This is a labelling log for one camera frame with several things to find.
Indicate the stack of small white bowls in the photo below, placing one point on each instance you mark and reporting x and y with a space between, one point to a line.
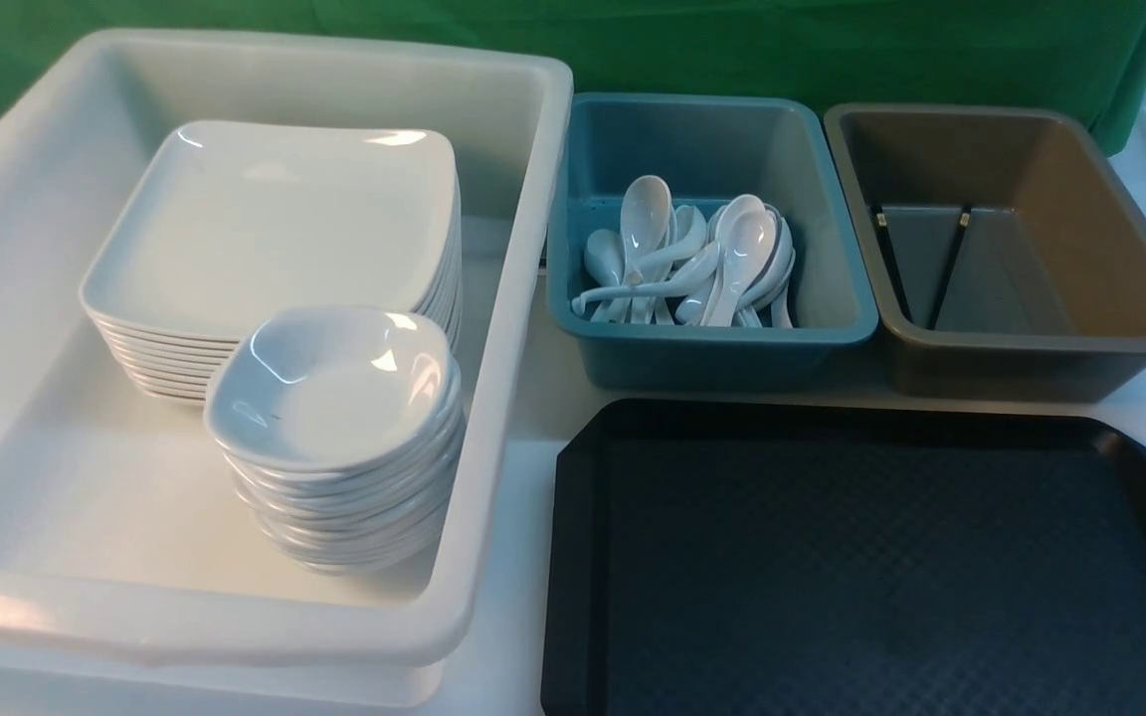
359 520

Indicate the black plastic serving tray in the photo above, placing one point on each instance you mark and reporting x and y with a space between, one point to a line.
753 559

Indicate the large white plastic tub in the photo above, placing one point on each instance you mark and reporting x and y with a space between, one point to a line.
132 578

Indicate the white ceramic soup spoon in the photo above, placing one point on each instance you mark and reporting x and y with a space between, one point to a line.
747 239

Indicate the green cloth backdrop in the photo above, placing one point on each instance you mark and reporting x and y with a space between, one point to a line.
1085 59

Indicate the black chopstick gold band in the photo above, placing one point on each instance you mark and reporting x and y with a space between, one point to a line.
887 251
951 260

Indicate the teal plastic bin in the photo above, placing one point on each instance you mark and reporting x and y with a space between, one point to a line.
710 149

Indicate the small white round dish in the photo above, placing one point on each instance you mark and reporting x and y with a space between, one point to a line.
332 387

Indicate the pile of white soup spoons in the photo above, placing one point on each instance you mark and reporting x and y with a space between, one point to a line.
660 265

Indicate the brown plastic bin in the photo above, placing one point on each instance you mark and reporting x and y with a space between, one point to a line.
1048 300

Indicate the stack of white square plates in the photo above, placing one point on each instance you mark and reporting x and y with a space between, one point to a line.
275 239

